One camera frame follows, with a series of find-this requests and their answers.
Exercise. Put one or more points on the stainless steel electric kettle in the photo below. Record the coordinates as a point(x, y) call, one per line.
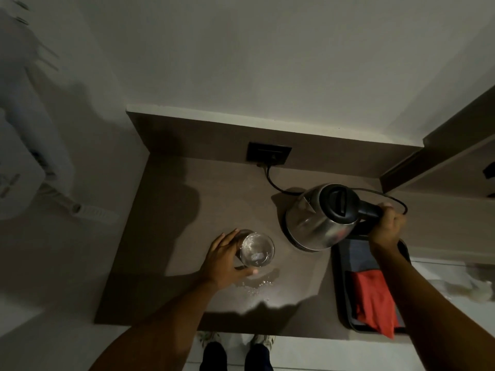
point(326, 216)

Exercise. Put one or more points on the black wall socket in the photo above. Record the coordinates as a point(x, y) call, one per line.
point(269, 153)

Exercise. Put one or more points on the person's left thumb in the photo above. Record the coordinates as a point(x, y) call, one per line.
point(247, 271)

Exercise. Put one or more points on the person's right fingers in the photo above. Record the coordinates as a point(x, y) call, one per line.
point(388, 210)

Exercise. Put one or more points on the person's left leg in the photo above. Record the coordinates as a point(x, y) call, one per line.
point(212, 357)

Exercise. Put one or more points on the person's left shoe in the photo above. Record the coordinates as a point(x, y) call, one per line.
point(209, 338)

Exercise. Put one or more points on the black tray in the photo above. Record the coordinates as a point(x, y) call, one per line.
point(346, 289)

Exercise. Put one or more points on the red cloth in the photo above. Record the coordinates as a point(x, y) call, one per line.
point(373, 301)

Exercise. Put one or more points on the person's left forearm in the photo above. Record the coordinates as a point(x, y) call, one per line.
point(162, 328)

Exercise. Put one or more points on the clear drinking glass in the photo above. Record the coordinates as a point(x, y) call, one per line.
point(256, 249)

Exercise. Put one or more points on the brown wooden cabinet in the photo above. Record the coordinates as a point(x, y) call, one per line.
point(444, 150)

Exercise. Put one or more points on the person's right leg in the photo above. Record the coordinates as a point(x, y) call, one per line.
point(259, 358)

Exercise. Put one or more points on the white remote control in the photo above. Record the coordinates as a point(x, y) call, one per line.
point(94, 213)

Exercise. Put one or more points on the person's shoe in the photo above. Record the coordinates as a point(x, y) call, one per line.
point(209, 338)
point(264, 340)

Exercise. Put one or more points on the person's right hand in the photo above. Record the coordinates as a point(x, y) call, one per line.
point(386, 227)

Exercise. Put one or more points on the person's leg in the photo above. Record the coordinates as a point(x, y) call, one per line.
point(259, 358)
point(212, 357)

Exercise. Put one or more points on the grey cloth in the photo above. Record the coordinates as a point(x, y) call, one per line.
point(361, 254)

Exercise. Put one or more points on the person's right forearm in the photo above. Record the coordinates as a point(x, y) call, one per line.
point(433, 309)

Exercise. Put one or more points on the person's right shoe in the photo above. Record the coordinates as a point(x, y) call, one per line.
point(264, 340)

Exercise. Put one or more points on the person's left hand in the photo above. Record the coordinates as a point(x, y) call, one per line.
point(221, 261)

